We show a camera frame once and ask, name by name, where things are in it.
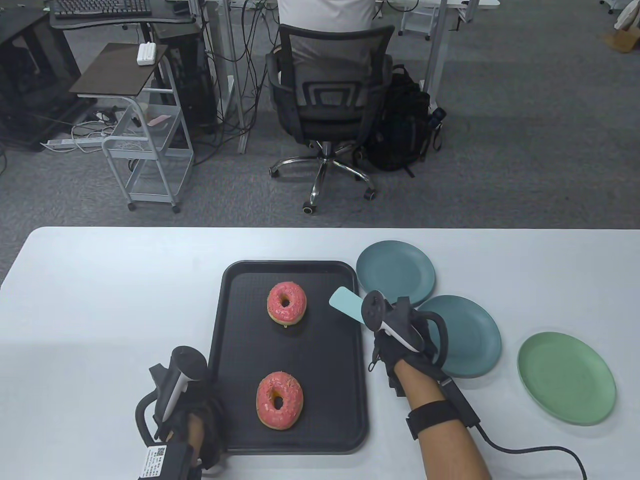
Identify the person's right hand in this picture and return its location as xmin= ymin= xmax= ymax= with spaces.
xmin=369 ymin=296 xmax=448 ymax=397

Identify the person's left hand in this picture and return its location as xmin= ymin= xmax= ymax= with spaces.
xmin=150 ymin=395 xmax=228 ymax=472

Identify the teal round plate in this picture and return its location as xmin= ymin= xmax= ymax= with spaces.
xmin=411 ymin=295 xmax=502 ymax=378
xmin=356 ymin=240 xmax=436 ymax=309

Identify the pink sprinkled mini donut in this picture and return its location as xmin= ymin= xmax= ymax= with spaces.
xmin=266 ymin=281 xmax=307 ymax=327
xmin=256 ymin=371 xmax=304 ymax=431

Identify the light blue dessert shovel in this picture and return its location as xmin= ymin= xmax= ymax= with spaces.
xmin=329 ymin=286 xmax=368 ymax=326

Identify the black baking tray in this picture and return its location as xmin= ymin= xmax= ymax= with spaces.
xmin=209 ymin=260 xmax=370 ymax=455

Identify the person's right forearm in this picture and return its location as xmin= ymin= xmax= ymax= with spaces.
xmin=400 ymin=367 xmax=493 ymax=480

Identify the black labelled wrist box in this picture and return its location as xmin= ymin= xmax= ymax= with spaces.
xmin=137 ymin=441 xmax=203 ymax=480

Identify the black oblong wrist module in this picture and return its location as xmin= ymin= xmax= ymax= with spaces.
xmin=439 ymin=376 xmax=482 ymax=431

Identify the black white right controller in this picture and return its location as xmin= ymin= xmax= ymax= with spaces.
xmin=361 ymin=291 xmax=448 ymax=368

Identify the black white controller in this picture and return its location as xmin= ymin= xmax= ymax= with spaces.
xmin=135 ymin=346 xmax=210 ymax=443
xmin=361 ymin=291 xmax=448 ymax=368

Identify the black white left controller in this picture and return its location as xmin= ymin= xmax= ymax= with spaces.
xmin=135 ymin=346 xmax=210 ymax=443

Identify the green round plate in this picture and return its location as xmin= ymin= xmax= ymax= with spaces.
xmin=517 ymin=332 xmax=617 ymax=426

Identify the black backpack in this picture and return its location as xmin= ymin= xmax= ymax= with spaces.
xmin=357 ymin=64 xmax=446 ymax=178

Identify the white rolling cart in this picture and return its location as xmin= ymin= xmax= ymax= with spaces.
xmin=101 ymin=55 xmax=195 ymax=214

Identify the black mesh office chair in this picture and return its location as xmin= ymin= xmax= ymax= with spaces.
xmin=265 ymin=24 xmax=397 ymax=216

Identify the white power strip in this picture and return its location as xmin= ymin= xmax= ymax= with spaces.
xmin=41 ymin=137 xmax=108 ymax=153

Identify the small white trolley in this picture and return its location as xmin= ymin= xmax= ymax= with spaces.
xmin=400 ymin=7 xmax=432 ymax=41

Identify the black computer tower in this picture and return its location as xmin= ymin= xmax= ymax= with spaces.
xmin=167 ymin=35 xmax=218 ymax=133

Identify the brown side table top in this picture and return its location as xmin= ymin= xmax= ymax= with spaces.
xmin=69 ymin=42 xmax=170 ymax=97

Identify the cardboard box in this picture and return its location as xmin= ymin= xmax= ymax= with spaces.
xmin=604 ymin=25 xmax=640 ymax=53

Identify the cream cloth bag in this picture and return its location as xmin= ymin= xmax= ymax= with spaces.
xmin=612 ymin=4 xmax=640 ymax=33

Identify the black keyboard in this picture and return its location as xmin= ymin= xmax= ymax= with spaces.
xmin=52 ymin=0 xmax=152 ymax=20

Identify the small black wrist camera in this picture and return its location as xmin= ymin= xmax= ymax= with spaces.
xmin=387 ymin=367 xmax=407 ymax=398

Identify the black wrist strap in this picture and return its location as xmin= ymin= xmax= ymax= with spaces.
xmin=405 ymin=400 xmax=460 ymax=441

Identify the black module cable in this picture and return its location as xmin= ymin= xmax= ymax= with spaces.
xmin=475 ymin=425 xmax=587 ymax=480

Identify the bundle of black cables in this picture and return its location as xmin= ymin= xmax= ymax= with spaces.
xmin=192 ymin=0 xmax=281 ymax=168

